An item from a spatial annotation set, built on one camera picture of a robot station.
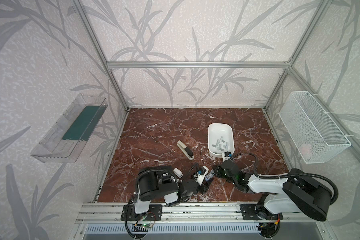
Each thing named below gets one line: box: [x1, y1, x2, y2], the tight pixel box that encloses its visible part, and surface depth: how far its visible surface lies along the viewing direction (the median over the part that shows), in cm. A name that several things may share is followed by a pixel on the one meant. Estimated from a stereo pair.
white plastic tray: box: [208, 123, 235, 158], surface depth 104 cm
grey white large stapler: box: [176, 140, 195, 161], surface depth 95 cm
